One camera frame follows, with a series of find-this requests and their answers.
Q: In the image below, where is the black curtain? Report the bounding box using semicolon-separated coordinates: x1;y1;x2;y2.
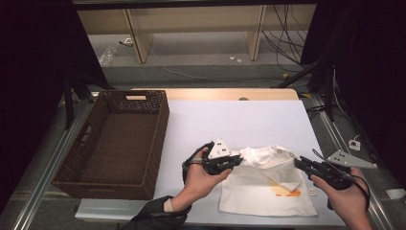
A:
301;0;406;190
0;0;108;215

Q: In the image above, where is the black cable bundle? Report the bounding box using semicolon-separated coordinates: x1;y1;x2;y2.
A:
261;4;309;73

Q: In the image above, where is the white paper slip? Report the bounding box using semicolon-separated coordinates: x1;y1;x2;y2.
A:
385;188;406;200

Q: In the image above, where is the white baby shirt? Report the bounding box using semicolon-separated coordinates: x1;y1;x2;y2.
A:
217;144;319;218

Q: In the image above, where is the aluminium floor rail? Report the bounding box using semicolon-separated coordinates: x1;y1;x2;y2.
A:
11;95;94;230
309;93;396;230

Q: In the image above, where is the black crossbar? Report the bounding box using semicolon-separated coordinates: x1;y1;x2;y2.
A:
71;0;319;9

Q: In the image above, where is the brown woven basket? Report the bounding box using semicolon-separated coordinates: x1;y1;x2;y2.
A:
51;89;170;201

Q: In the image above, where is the person's left hand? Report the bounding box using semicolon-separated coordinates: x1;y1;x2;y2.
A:
173;148;233;209

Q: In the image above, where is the person's right hand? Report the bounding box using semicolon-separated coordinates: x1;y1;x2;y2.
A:
309;167;372;230

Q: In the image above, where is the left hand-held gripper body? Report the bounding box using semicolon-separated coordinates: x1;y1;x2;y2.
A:
201;137;238;176

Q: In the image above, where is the wooden shelf unit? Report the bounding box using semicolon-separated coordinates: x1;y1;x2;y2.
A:
76;4;317;64

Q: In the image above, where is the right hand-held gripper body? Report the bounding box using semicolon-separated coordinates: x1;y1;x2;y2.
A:
307;149;378;191

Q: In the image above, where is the clear plastic bag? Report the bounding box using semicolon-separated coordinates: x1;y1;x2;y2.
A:
98;46;118;67

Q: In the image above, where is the right hand-held gripper cable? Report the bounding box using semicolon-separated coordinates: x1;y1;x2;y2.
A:
311;148;372;212

